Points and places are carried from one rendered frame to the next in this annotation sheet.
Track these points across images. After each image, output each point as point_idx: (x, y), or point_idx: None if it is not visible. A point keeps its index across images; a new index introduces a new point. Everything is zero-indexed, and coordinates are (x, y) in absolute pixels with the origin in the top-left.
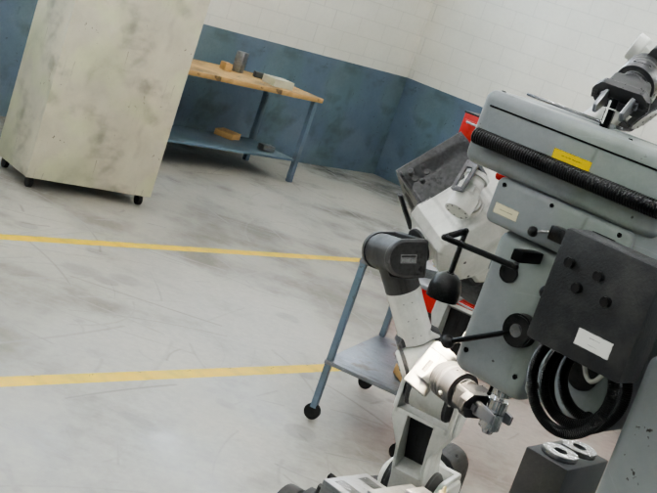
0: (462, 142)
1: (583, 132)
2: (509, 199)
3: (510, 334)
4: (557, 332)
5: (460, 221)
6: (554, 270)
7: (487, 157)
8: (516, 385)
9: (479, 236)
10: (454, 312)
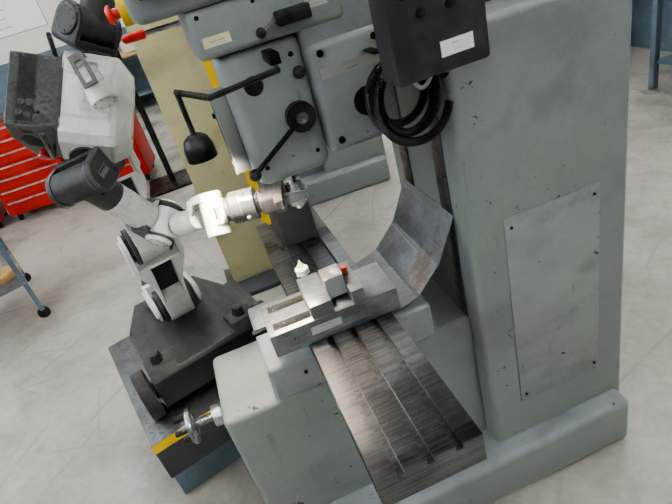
0: (23, 57)
1: None
2: (210, 26)
3: (300, 123)
4: (424, 61)
5: (102, 111)
6: (391, 15)
7: (161, 7)
8: (322, 154)
9: (124, 110)
10: None
